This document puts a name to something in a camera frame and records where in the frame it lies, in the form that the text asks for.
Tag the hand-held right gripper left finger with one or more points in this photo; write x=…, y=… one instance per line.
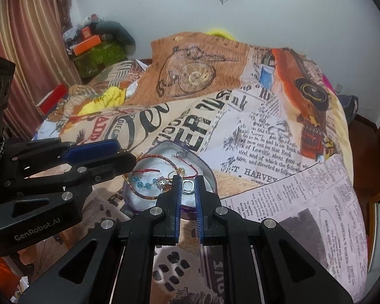
x=177, y=210

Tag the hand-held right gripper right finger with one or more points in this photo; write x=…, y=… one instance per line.
x=199, y=210

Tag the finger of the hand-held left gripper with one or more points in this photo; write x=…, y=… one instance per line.
x=114, y=164
x=91, y=150

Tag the silver earring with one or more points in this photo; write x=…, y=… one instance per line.
x=179, y=156

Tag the purple heart-shaped tin box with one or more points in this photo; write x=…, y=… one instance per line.
x=167, y=148

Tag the yellow cloth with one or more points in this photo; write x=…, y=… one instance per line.
x=109, y=98

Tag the red box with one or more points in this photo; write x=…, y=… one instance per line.
x=52, y=98

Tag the newspaper print blanket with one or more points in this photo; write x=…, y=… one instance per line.
x=240, y=133

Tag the green patterned box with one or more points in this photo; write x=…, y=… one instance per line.
x=99, y=58

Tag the flat orange box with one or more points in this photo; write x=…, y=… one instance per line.
x=87, y=45

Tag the small orange box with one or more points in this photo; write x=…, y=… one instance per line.
x=87, y=32

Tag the striped brown curtain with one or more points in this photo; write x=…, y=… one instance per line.
x=25, y=38

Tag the yellow plastic seat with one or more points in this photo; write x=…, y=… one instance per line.
x=220, y=33

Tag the pink cloth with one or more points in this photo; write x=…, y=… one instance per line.
x=326, y=84

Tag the dark bag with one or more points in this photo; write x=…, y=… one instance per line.
x=350, y=107

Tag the white wall outlet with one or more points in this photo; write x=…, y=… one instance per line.
x=338, y=87

